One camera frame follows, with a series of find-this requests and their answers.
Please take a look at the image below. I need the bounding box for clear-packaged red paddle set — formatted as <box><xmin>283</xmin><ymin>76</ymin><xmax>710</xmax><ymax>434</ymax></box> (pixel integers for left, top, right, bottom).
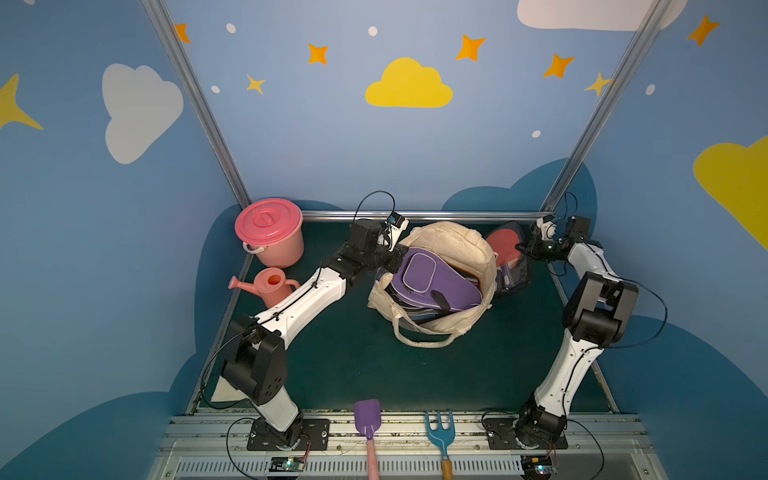
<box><xmin>485</xmin><ymin>221</ymin><xmax>532</xmax><ymax>298</ymax></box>

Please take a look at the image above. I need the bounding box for purple paddle case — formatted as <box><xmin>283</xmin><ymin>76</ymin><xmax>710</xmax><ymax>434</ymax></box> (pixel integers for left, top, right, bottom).
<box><xmin>388</xmin><ymin>247</ymin><xmax>483</xmax><ymax>314</ymax></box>

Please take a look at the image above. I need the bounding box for cream canvas tote bag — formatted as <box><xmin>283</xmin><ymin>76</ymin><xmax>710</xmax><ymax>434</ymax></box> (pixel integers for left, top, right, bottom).
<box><xmin>367</xmin><ymin>221</ymin><xmax>497</xmax><ymax>349</ymax></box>

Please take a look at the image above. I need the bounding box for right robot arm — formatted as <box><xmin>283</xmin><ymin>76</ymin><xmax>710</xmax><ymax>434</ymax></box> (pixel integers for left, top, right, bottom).
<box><xmin>514</xmin><ymin>214</ymin><xmax>639</xmax><ymax>449</ymax></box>

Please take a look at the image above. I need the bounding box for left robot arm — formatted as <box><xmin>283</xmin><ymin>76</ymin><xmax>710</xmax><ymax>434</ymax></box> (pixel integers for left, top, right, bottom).
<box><xmin>218</xmin><ymin>213</ymin><xmax>409</xmax><ymax>444</ymax></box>

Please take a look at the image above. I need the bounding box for pink bucket with lid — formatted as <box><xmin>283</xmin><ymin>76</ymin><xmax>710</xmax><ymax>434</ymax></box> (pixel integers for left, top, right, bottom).
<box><xmin>235</xmin><ymin>198</ymin><xmax>304</xmax><ymax>268</ymax></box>

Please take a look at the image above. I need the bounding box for pink watering can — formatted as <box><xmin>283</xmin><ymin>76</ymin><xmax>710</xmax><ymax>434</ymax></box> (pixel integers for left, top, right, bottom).
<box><xmin>228</xmin><ymin>267</ymin><xmax>300</xmax><ymax>308</ymax></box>

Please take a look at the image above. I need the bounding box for purple toy shovel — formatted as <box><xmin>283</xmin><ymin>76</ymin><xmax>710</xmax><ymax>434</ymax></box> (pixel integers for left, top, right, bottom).
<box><xmin>353</xmin><ymin>399</ymin><xmax>382</xmax><ymax>480</ymax></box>

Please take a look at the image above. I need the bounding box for teal toy rake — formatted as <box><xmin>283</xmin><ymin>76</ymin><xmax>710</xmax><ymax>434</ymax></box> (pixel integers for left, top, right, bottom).
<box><xmin>424</xmin><ymin>410</ymin><xmax>456</xmax><ymax>480</ymax></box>

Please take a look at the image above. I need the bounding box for right circuit board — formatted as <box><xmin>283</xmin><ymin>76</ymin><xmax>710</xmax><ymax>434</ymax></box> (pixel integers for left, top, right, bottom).
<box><xmin>520</xmin><ymin>456</ymin><xmax>557</xmax><ymax>480</ymax></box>

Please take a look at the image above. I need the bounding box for circuit board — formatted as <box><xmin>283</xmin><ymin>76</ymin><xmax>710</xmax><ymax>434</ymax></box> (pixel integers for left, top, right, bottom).
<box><xmin>520</xmin><ymin>456</ymin><xmax>557</xmax><ymax>480</ymax></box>
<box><xmin>268</xmin><ymin>457</ymin><xmax>307</xmax><ymax>474</ymax></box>

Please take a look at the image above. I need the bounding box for left circuit board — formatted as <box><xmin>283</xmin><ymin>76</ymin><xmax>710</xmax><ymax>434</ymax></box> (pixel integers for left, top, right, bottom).
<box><xmin>268</xmin><ymin>457</ymin><xmax>307</xmax><ymax>474</ymax></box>

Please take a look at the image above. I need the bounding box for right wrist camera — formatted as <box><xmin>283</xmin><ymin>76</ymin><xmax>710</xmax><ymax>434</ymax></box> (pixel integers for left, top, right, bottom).
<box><xmin>536</xmin><ymin>215</ymin><xmax>557</xmax><ymax>241</ymax></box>

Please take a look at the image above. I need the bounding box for aluminium back rail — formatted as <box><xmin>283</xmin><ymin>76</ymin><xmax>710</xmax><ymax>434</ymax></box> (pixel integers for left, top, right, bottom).
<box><xmin>302</xmin><ymin>210</ymin><xmax>553</xmax><ymax>224</ymax></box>

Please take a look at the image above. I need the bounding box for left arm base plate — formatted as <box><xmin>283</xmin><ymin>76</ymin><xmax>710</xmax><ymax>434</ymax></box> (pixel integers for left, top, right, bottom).
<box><xmin>246</xmin><ymin>416</ymin><xmax>330</xmax><ymax>451</ymax></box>

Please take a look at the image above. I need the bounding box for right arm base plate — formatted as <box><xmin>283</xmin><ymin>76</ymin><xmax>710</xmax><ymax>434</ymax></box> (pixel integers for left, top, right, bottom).
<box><xmin>480</xmin><ymin>416</ymin><xmax>568</xmax><ymax>450</ymax></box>

